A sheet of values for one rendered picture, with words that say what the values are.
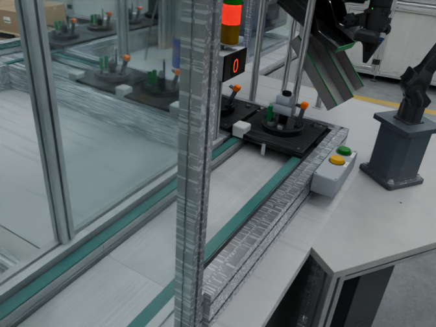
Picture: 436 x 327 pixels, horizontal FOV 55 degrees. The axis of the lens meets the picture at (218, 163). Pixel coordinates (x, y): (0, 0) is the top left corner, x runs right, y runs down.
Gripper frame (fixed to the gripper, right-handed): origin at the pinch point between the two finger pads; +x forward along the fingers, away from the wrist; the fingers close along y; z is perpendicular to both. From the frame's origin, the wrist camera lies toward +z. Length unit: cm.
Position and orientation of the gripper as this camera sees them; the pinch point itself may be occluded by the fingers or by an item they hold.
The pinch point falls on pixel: (368, 50)
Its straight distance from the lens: 129.2
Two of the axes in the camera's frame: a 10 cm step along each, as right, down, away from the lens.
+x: -0.9, 8.6, 5.1
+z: -8.5, -3.3, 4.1
